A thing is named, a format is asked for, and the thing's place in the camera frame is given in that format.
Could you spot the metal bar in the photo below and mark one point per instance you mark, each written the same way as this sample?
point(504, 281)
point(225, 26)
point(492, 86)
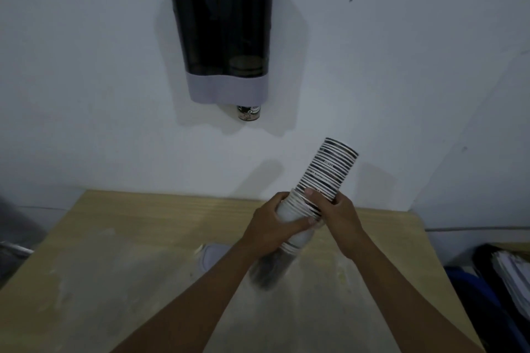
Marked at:
point(14, 248)

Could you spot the dark grey furniture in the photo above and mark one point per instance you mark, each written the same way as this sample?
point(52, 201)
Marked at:
point(16, 224)

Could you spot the blue bag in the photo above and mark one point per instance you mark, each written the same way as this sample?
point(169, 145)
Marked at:
point(476, 303)

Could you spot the stack of white papers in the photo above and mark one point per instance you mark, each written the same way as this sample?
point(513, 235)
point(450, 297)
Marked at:
point(513, 278)

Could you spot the person's right forearm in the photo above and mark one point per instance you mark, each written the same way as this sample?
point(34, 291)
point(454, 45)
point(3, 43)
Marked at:
point(401, 299)

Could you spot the printed paper cup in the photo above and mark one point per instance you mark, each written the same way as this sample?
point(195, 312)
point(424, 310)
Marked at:
point(248, 112)

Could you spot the person's left thumb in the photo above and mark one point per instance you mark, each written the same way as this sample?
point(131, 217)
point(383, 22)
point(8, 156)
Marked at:
point(301, 225)

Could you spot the black bag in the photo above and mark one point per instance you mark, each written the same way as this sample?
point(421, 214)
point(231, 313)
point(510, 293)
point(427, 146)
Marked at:
point(484, 261)

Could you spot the person's right thumb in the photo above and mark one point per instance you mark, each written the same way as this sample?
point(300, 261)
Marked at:
point(314, 197)

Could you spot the person's left forearm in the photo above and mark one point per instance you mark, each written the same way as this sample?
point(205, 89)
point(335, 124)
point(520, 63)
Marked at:
point(194, 303)

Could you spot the person's right hand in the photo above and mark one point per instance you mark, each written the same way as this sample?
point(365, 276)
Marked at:
point(341, 224)

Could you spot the person's left hand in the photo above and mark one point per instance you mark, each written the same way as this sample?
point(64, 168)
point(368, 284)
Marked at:
point(265, 228)

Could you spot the black and grey cup dispenser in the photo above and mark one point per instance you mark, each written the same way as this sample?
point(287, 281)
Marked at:
point(223, 21)

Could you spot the stack of striped paper cups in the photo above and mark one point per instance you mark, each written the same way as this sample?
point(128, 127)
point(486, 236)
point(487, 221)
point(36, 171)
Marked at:
point(329, 168)

